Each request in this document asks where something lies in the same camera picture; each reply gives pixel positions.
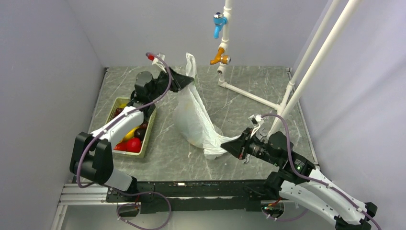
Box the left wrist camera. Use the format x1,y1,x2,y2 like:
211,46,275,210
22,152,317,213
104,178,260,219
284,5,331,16
147,53,165,69

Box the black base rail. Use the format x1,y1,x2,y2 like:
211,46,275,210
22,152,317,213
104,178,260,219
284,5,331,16
106,180,281,214

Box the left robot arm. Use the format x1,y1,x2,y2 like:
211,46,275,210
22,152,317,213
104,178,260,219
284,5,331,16
69,68,194,201

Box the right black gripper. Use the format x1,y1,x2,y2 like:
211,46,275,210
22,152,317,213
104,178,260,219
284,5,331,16
220,127,280,165

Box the purple cable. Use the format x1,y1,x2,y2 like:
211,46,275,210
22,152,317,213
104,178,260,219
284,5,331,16
75,52,174,230
260,114,383,230

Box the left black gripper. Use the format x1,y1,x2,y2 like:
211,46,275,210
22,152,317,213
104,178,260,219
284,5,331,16
149,66,194,101

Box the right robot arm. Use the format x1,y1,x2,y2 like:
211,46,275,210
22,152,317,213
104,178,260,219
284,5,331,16
221,128,377,230

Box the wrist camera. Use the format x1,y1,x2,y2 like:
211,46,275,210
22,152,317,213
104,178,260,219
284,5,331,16
147,53,165,69
248,115,264,136

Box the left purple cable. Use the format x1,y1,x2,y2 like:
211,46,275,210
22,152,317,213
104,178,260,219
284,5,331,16
75,52,174,230

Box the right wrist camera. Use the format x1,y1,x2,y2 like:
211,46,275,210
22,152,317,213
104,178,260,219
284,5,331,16
248,115,264,136

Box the beige plastic basket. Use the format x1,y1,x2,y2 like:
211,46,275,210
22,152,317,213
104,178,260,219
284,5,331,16
105,97,157,158

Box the yellow fake banana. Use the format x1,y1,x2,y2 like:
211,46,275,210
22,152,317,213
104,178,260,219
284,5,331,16
120,126,139,142

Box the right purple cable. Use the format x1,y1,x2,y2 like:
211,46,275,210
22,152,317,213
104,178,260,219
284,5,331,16
260,114,383,230

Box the purple fake grapes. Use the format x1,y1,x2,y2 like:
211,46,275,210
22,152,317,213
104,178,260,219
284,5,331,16
113,108,124,117

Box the silver wrench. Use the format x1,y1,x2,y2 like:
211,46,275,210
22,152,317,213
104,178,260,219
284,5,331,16
243,154,250,164

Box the dark purple fake fruit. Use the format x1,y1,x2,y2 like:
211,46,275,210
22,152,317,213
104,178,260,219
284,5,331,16
134,128,147,141

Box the white pvc pipe frame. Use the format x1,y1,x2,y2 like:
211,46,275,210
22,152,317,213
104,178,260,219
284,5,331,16
214,0,362,134

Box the orange valve tap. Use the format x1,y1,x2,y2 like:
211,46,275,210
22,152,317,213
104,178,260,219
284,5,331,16
210,47,231,65

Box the white plastic bag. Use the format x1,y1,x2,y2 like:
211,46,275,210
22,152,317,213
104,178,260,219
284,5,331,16
173,52,240,161

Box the red fake apple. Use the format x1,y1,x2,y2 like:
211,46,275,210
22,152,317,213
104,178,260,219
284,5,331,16
125,138,142,153

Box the blue valve tap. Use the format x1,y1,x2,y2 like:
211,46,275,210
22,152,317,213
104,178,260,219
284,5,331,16
213,12,228,39

